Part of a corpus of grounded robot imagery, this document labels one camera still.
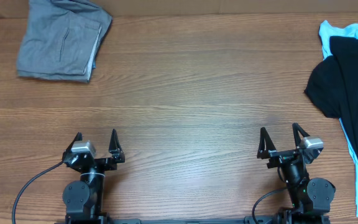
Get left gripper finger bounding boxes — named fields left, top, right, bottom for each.
left=66, top=132, right=83, bottom=152
left=108, top=129, right=123, bottom=154

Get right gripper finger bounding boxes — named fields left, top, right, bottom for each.
left=258, top=127, right=276, bottom=153
left=292, top=123, right=310, bottom=147

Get black polo shirt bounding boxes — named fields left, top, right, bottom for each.
left=305, top=36, right=358, bottom=159

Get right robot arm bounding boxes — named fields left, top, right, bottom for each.
left=252, top=123, right=336, bottom=224

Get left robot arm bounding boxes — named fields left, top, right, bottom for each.
left=62, top=129, right=125, bottom=224

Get folded grey shorts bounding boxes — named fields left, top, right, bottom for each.
left=16, top=0, right=112, bottom=83

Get light blue t-shirt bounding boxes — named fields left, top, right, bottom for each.
left=319, top=21, right=358, bottom=218

